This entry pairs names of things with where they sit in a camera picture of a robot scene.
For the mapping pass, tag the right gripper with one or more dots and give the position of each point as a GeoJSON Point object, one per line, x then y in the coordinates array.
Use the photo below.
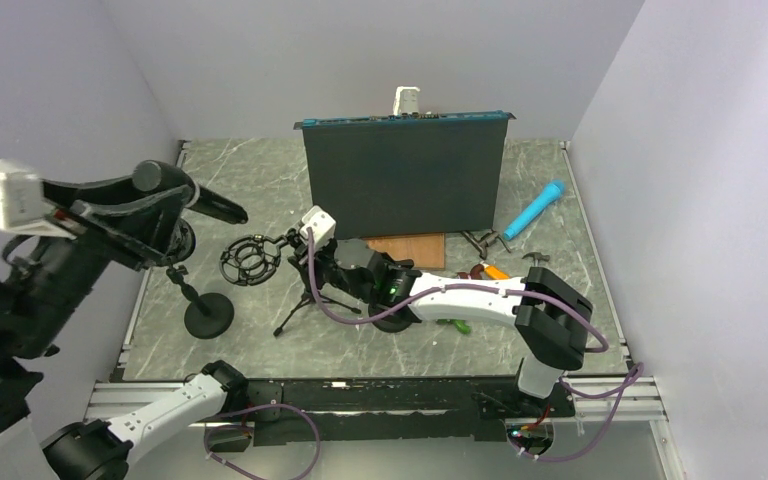
{"type": "Point", "coordinates": [318, 256]}

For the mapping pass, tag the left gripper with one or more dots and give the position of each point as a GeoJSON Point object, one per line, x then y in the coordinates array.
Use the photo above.
{"type": "Point", "coordinates": [152, 227]}

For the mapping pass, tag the black round base mic stand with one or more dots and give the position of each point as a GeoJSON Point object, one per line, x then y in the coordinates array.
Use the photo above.
{"type": "Point", "coordinates": [396, 323]}

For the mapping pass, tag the black condenser microphone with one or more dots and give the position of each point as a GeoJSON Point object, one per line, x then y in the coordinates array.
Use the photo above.
{"type": "Point", "coordinates": [152, 177]}

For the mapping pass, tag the black tripod shock mount stand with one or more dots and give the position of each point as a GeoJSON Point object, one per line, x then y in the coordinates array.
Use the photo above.
{"type": "Point", "coordinates": [251, 260]}

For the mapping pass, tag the blue handheld microphone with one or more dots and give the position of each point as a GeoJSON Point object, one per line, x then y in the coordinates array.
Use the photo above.
{"type": "Point", "coordinates": [553, 191]}

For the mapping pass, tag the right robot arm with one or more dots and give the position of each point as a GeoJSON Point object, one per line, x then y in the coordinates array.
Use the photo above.
{"type": "Point", "coordinates": [550, 316]}

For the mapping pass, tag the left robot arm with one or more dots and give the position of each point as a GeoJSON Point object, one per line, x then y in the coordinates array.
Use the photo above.
{"type": "Point", "coordinates": [100, 449]}

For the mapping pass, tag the left round base mic stand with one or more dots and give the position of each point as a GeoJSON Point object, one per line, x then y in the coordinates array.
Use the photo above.
{"type": "Point", "coordinates": [208, 315]}

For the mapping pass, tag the brown wooden board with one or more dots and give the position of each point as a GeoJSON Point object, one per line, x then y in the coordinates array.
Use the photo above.
{"type": "Point", "coordinates": [427, 251]}

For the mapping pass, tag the green spray nozzle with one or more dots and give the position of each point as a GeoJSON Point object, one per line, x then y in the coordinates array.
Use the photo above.
{"type": "Point", "coordinates": [461, 326]}

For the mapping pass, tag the maroon spray nozzle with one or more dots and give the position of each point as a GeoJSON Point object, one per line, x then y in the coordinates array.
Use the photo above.
{"type": "Point", "coordinates": [475, 273]}

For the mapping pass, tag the dark grey upright panel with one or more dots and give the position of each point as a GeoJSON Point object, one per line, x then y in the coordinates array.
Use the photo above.
{"type": "Point", "coordinates": [394, 175]}

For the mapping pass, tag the orange utility knife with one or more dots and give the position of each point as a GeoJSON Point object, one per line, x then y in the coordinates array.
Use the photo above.
{"type": "Point", "coordinates": [494, 272]}

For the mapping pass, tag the metal locking pliers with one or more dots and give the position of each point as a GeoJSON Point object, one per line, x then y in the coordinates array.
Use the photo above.
{"type": "Point", "coordinates": [483, 243]}

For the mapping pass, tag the small black hammer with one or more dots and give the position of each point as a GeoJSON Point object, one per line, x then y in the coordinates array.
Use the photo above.
{"type": "Point", "coordinates": [537, 259]}

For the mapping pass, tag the white device behind panel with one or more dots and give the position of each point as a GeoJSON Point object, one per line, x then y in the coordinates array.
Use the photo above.
{"type": "Point", "coordinates": [406, 101]}

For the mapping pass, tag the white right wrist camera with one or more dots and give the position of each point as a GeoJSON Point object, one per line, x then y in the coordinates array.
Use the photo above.
{"type": "Point", "coordinates": [317, 226]}

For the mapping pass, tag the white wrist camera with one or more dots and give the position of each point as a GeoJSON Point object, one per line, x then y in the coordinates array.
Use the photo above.
{"type": "Point", "coordinates": [317, 226]}
{"type": "Point", "coordinates": [23, 208]}

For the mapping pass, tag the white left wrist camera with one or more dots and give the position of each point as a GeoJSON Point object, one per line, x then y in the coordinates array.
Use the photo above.
{"type": "Point", "coordinates": [23, 208]}

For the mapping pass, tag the black front rail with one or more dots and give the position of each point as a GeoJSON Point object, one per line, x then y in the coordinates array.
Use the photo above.
{"type": "Point", "coordinates": [479, 408]}

